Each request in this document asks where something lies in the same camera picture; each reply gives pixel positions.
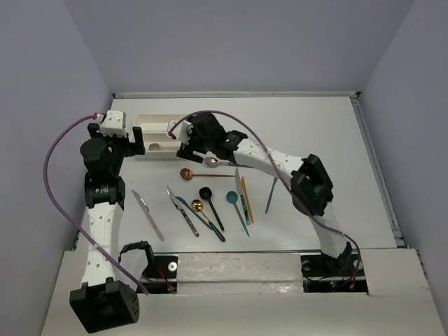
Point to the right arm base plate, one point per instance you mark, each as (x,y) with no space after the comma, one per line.
(319,276)

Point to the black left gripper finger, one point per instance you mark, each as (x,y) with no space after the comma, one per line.
(138,145)
(92,130)

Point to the teal plastic spoon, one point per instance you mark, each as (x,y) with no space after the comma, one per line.
(232,197)

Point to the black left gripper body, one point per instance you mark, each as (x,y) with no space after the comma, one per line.
(118,146)

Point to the black spoon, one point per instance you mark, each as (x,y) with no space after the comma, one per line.
(206,194)

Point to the copper spoon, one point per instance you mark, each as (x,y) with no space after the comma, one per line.
(188,175)

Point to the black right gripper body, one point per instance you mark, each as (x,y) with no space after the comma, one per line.
(197,142)

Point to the white rear utensil tray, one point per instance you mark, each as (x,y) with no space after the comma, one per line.
(156,123)

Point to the dark blue plastic knife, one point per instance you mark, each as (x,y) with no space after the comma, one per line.
(184,203)

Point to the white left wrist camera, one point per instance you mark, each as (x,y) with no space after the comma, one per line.
(112,123)

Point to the knife with green handle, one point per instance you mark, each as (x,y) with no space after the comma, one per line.
(242,197)

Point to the orange plastic knife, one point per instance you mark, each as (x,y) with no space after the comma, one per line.
(248,205)

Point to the white foam front panel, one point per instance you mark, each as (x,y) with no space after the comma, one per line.
(262,294)

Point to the white front utensil tray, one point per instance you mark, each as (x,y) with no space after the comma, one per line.
(158,155)

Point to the teal plastic knife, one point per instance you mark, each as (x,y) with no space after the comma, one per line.
(270,196)

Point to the silver spoon green handle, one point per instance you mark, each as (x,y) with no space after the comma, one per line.
(214,163)

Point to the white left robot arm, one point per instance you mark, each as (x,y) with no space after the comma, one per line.
(107,297)

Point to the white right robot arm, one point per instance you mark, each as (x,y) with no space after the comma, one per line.
(305,178)

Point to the white utensil tray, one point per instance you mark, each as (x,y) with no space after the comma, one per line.
(158,155)
(156,123)

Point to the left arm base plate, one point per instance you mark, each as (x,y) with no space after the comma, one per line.
(162,277)

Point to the gold spoon teal handle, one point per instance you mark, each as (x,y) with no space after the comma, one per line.
(198,207)

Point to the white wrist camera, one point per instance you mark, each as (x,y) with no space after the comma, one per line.
(179,131)
(112,123)

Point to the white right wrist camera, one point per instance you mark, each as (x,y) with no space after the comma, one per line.
(179,131)

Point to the knife with pink handle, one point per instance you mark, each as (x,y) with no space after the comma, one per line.
(147,214)

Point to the beige ceramic spoon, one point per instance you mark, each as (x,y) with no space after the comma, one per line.
(164,146)

